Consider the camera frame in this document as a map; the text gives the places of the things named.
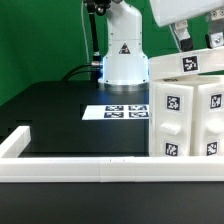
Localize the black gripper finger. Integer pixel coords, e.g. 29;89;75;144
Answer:
172;20;193;52
206;7;224;49

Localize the white cabinet top block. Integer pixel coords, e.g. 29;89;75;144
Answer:
149;47;224;80

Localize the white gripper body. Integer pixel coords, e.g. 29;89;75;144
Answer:
149;0;224;27

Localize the white base marker sheet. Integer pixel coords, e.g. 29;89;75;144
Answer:
82;104;149;120

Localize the black cable bundle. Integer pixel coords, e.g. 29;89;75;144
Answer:
60;0;104;82

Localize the white cabinet body box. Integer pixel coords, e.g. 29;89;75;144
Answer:
149;75;224;157

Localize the white U-shaped workspace fence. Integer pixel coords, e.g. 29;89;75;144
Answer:
0;126;224;183

